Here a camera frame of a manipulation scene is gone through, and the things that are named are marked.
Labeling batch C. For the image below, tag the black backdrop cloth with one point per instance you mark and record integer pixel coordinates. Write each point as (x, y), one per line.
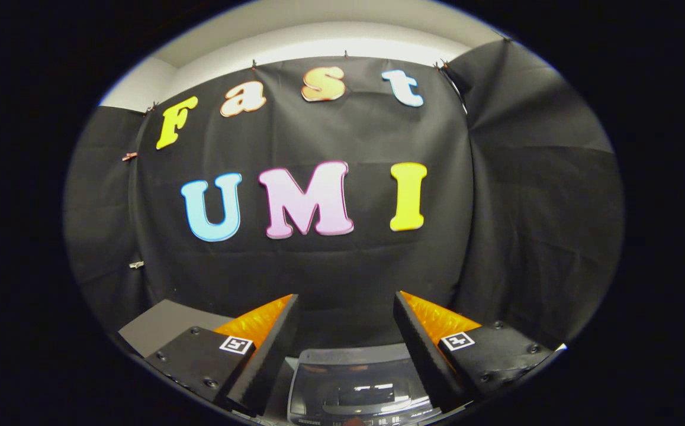
(330, 266)

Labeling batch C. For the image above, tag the grey washing machine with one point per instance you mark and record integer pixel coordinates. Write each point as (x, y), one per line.
(280, 396)

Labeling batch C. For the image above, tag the dark washing machine lid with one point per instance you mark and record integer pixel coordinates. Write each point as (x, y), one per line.
(354, 378)

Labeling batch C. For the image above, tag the pink clip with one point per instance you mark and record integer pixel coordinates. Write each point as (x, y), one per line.
(129, 156)

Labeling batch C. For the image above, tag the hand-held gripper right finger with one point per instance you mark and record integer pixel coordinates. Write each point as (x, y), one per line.
(422, 355)

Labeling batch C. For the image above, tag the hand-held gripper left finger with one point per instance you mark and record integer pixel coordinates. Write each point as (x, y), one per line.
(268, 358)

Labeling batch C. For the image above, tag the silver clip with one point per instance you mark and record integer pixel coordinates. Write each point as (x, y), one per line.
(136, 264)

